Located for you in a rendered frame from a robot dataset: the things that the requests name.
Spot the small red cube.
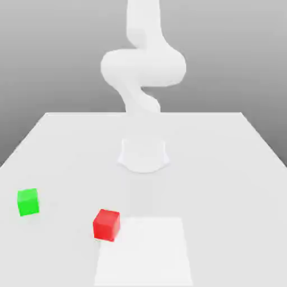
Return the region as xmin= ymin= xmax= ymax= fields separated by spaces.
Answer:
xmin=92 ymin=209 xmax=121 ymax=243

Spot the small green cube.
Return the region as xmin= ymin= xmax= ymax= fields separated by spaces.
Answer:
xmin=17 ymin=188 xmax=40 ymax=217

